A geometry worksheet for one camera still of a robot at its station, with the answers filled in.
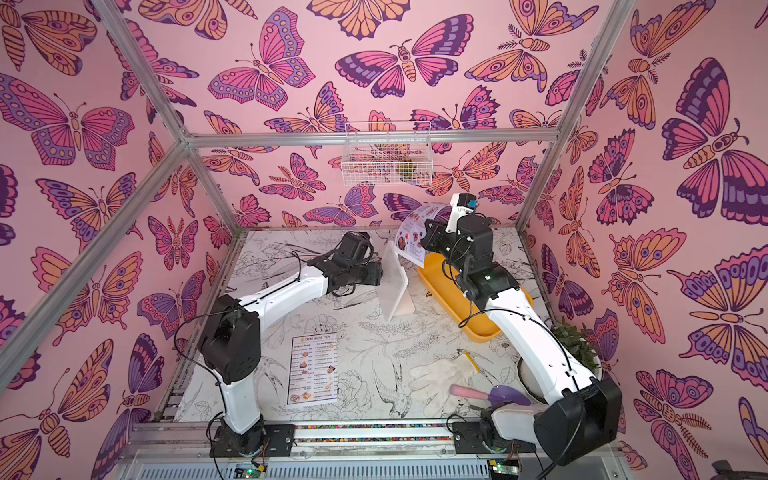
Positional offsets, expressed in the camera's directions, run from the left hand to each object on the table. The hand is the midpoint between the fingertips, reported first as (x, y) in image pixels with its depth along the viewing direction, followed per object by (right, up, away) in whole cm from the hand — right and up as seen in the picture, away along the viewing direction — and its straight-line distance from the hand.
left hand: (380, 270), depth 91 cm
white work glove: (+14, -31, -9) cm, 35 cm away
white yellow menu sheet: (-19, -28, -6) cm, 34 cm away
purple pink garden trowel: (+31, -32, -12) cm, 47 cm away
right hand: (+13, +14, -18) cm, 26 cm away
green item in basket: (+8, +32, +3) cm, 33 cm away
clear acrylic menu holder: (+4, -8, -3) cm, 9 cm away
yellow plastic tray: (+30, -17, +5) cm, 35 cm away
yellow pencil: (+27, -26, -5) cm, 38 cm away
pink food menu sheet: (+9, +12, -12) cm, 19 cm away
